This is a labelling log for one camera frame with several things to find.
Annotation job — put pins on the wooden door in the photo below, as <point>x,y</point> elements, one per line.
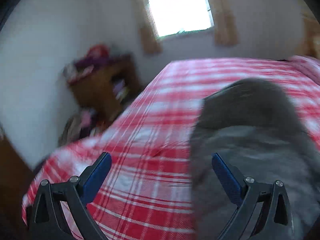
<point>12,180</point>

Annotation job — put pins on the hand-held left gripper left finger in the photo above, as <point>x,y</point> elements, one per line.
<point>96,177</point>

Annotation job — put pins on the stack of colourful boxes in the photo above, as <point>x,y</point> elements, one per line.
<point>121,90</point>

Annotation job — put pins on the red box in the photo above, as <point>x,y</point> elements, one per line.
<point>98,51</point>

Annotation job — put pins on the grey puffer jacket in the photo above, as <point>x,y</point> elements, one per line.
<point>250,130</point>

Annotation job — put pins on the pile of clothes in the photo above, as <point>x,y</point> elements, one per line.
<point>80,125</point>

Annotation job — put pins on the red plaid bed sheet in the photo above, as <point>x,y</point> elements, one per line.
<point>162,120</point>

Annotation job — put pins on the wooden desk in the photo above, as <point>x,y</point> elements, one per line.
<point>100,90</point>

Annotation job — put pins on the window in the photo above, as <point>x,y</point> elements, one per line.
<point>177,7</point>

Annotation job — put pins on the short beige curtain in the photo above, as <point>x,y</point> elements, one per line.
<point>148,30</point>
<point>225,22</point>

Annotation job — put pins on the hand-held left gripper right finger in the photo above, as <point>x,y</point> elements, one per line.
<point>226,177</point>

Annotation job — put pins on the wooden furniture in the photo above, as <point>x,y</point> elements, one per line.
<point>311,35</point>

